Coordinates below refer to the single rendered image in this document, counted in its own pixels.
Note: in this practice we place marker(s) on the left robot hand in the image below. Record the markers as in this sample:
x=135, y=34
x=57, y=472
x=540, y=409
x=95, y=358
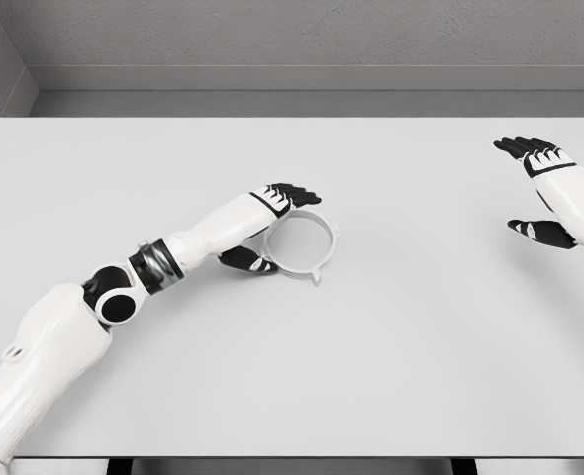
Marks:
x=252, y=213

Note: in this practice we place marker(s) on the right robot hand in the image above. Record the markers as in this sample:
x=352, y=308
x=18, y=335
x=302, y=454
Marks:
x=564, y=193

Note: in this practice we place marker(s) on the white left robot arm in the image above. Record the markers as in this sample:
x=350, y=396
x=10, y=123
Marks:
x=59, y=336

